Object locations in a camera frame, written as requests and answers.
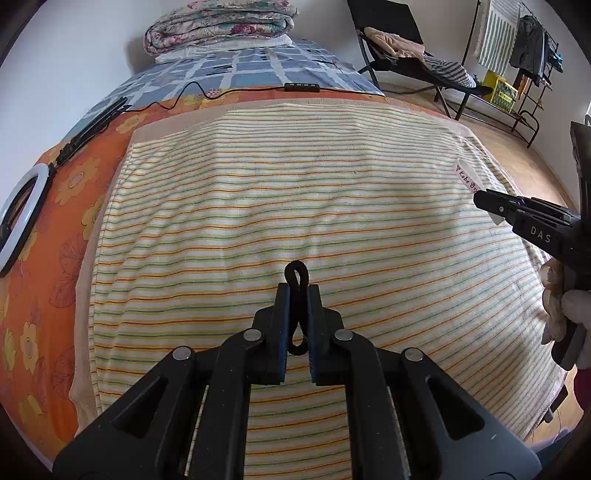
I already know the striped yellow towel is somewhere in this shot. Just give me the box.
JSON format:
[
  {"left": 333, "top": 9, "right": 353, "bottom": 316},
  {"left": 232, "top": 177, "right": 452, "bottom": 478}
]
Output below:
[{"left": 90, "top": 104, "right": 574, "bottom": 480}]

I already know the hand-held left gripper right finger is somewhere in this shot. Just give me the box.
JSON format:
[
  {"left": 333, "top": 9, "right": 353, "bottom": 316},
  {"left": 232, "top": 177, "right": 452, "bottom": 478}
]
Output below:
[{"left": 307, "top": 284, "right": 541, "bottom": 480}]

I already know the black folding chair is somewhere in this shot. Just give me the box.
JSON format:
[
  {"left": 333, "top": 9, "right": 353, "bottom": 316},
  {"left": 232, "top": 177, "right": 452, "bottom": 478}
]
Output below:
[{"left": 346, "top": 0, "right": 491, "bottom": 121}]

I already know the blue plaid bedsheet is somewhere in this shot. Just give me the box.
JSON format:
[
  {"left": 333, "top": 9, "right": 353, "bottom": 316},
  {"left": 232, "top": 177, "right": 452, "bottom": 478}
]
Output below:
[{"left": 60, "top": 38, "right": 387, "bottom": 149}]

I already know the black hair tie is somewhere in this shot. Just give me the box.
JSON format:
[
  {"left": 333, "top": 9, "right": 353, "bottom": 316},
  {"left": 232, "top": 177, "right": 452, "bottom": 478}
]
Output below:
[{"left": 284, "top": 260, "right": 310, "bottom": 356}]

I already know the beige towel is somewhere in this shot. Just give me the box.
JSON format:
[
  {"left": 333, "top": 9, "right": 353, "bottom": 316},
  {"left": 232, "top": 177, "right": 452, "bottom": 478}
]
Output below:
[{"left": 69, "top": 98, "right": 571, "bottom": 441}]

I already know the black cable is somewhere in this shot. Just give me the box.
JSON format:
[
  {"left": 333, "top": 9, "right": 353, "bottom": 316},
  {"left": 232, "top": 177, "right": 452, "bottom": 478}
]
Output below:
[{"left": 121, "top": 80, "right": 387, "bottom": 114}]

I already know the black ring light stand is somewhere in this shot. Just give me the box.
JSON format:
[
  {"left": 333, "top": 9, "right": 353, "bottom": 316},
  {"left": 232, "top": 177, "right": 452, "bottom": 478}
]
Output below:
[{"left": 54, "top": 95, "right": 133, "bottom": 168}]

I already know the yellow plastic crate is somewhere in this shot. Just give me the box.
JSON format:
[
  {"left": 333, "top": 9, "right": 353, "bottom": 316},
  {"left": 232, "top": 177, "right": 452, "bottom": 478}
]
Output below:
[{"left": 482, "top": 71, "right": 520, "bottom": 112}]

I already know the green striped hanging towel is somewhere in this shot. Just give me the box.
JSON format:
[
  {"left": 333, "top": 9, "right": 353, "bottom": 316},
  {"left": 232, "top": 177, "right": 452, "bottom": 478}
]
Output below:
[{"left": 475, "top": 0, "right": 523, "bottom": 79}]

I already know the beige garment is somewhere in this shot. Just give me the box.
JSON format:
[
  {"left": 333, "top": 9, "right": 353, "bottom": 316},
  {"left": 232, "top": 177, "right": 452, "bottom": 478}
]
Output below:
[{"left": 364, "top": 26, "right": 426, "bottom": 59}]

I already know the person's right hand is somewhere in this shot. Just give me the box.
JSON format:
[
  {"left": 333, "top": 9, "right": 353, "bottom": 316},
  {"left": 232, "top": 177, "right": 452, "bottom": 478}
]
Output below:
[{"left": 539, "top": 257, "right": 591, "bottom": 345}]

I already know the white wristband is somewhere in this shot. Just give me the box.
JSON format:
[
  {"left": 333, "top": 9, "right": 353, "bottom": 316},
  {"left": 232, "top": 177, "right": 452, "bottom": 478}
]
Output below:
[{"left": 455, "top": 157, "right": 505, "bottom": 227}]

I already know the black drying rack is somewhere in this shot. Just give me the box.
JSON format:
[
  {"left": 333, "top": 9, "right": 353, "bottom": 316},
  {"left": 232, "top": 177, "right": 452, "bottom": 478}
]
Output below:
[{"left": 462, "top": 0, "right": 565, "bottom": 149}]

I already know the dark hanging garment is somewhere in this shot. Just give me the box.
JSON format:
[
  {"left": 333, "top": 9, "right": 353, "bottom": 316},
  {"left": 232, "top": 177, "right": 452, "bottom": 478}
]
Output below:
[{"left": 509, "top": 15, "right": 548, "bottom": 79}]

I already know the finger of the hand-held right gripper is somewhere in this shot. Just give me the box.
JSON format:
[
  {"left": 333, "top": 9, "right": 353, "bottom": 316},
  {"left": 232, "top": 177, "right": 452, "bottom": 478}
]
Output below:
[
  {"left": 474, "top": 189, "right": 532, "bottom": 211},
  {"left": 479, "top": 203, "right": 525, "bottom": 227}
]

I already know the striped garment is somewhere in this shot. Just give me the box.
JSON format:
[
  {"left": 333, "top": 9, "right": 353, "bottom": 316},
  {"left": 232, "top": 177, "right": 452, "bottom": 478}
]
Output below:
[{"left": 422, "top": 55, "right": 479, "bottom": 90}]

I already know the white pillow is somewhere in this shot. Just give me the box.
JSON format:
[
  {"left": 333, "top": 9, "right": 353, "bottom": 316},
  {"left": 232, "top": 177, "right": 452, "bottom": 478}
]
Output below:
[{"left": 154, "top": 36, "right": 294, "bottom": 64}]

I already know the white ring light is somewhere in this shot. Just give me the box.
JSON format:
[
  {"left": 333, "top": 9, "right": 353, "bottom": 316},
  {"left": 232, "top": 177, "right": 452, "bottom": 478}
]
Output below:
[{"left": 0, "top": 161, "right": 51, "bottom": 278}]

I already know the orange floral bedsheet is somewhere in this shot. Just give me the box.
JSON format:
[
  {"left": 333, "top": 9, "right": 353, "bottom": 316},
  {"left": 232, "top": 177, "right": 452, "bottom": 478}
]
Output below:
[{"left": 0, "top": 88, "right": 462, "bottom": 468}]

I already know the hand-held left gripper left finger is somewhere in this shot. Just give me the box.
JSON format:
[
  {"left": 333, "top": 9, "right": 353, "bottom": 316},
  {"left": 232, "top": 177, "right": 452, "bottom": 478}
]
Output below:
[{"left": 53, "top": 284, "right": 293, "bottom": 480}]

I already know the folded floral quilt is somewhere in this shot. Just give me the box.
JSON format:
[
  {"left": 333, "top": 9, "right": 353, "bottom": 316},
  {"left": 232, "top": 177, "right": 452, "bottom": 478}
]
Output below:
[{"left": 143, "top": 0, "right": 297, "bottom": 57}]

